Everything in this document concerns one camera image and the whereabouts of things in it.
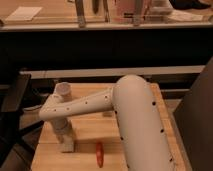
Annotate white paper sheet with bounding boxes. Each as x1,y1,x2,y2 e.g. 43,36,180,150
6,6,42,21

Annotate white paper cup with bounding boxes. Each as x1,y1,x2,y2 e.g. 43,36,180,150
54,82,71,101

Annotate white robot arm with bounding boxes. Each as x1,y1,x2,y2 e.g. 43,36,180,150
39,75,175,171

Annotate white sponge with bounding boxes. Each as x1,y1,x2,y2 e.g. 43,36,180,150
60,139,74,153

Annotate orange carrot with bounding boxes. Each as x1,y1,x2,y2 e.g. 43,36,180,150
96,141,104,168

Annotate black chair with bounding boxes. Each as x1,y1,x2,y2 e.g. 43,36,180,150
0,74,44,168

